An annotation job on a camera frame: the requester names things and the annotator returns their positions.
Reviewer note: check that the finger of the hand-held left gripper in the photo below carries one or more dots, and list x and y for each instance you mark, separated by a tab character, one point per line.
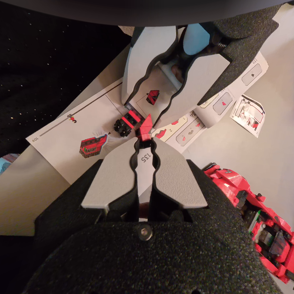
142	59
202	78

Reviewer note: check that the black red lego block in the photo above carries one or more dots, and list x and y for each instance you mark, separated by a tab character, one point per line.
146	127

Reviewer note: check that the red black green lego assembly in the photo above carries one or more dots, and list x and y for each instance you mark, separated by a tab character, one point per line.
126	123

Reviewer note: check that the white sticker sheet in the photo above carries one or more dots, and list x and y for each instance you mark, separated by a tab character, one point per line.
248	115

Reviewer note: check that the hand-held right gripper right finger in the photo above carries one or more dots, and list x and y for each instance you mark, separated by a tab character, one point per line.
179	183

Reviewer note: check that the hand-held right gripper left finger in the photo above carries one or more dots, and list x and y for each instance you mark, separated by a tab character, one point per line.
110	183

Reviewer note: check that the red lego car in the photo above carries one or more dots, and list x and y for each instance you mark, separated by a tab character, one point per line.
229	183

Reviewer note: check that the lego instruction booklet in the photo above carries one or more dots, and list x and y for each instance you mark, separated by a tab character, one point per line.
59	142

